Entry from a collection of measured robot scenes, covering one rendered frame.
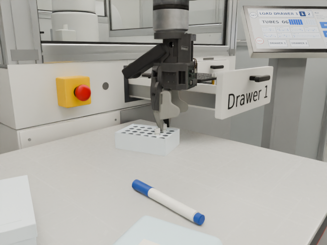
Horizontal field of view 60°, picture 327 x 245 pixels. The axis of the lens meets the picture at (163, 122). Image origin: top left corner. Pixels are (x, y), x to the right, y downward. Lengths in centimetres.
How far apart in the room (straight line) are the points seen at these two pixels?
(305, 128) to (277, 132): 78
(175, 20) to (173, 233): 42
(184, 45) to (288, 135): 125
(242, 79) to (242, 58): 189
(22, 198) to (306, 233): 34
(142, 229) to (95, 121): 56
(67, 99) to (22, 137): 13
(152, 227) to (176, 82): 35
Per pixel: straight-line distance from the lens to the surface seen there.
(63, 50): 76
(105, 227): 39
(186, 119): 114
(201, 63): 115
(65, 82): 71
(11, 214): 35
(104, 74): 83
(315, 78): 241
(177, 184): 48
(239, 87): 73
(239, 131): 272
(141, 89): 85
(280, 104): 169
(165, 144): 59
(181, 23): 60
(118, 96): 86
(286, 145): 177
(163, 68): 60
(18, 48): 71
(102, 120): 84
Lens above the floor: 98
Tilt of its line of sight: 15 degrees down
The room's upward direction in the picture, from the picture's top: straight up
